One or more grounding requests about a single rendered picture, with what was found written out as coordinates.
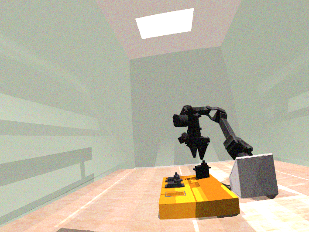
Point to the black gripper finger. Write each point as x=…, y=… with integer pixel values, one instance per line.
x=201, y=150
x=193, y=149

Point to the yellow flat deck plate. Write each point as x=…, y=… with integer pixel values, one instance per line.
x=195, y=198

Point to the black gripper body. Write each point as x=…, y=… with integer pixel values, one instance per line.
x=198, y=139

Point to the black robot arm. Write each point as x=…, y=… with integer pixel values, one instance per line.
x=188, y=117

